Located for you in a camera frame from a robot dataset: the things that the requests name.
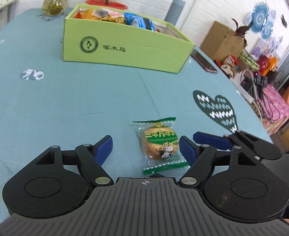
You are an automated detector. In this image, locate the green cookie packet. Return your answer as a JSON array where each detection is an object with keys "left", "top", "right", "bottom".
[{"left": 133, "top": 117, "right": 188, "bottom": 175}]

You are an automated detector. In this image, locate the small blue paper fan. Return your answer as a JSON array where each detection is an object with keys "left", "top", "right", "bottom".
[{"left": 261, "top": 20, "right": 273, "bottom": 40}]

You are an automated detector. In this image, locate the green cardboard box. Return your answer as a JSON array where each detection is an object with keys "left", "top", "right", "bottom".
[{"left": 62, "top": 4, "right": 195, "bottom": 73}]

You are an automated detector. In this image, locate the grey blue thermos bottle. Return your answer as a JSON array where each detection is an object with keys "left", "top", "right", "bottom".
[{"left": 164, "top": 0, "right": 186, "bottom": 26}]

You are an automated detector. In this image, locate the large blue paper fan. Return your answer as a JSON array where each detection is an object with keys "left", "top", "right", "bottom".
[{"left": 251, "top": 3, "right": 270, "bottom": 33}]

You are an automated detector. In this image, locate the golden yellow snack packet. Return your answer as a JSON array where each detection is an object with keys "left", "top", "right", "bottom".
[{"left": 74, "top": 9, "right": 101, "bottom": 20}]

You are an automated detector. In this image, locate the dark purple plant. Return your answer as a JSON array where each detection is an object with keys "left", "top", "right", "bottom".
[{"left": 232, "top": 18, "right": 253, "bottom": 38}]

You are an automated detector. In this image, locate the teal patterned tablecloth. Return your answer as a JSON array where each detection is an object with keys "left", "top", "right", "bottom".
[{"left": 0, "top": 9, "right": 269, "bottom": 223}]

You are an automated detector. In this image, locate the white power strip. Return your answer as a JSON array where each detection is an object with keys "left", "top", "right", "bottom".
[{"left": 230, "top": 78, "right": 254, "bottom": 104}]

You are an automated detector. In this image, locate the red round tray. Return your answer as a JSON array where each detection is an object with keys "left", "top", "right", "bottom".
[{"left": 85, "top": 0, "right": 128, "bottom": 10}]

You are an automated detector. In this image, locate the red cased smartphone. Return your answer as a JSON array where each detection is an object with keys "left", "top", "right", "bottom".
[{"left": 190, "top": 50, "right": 218, "bottom": 74}]

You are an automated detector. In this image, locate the blue snack packet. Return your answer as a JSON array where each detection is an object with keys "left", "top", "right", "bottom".
[{"left": 124, "top": 13, "right": 156, "bottom": 31}]

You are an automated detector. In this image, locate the Kakarr orange snack bag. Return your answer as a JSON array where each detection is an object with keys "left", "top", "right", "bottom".
[{"left": 93, "top": 8, "right": 125, "bottom": 24}]

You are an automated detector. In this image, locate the brown cardboard box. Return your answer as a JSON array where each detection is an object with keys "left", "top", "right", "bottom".
[{"left": 200, "top": 21, "right": 244, "bottom": 61}]

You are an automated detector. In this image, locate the checkered side tablecloth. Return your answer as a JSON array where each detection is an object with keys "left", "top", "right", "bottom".
[{"left": 249, "top": 84, "right": 289, "bottom": 135}]

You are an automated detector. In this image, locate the red kettle on side table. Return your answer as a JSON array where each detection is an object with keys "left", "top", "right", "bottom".
[{"left": 257, "top": 55, "right": 271, "bottom": 76}]

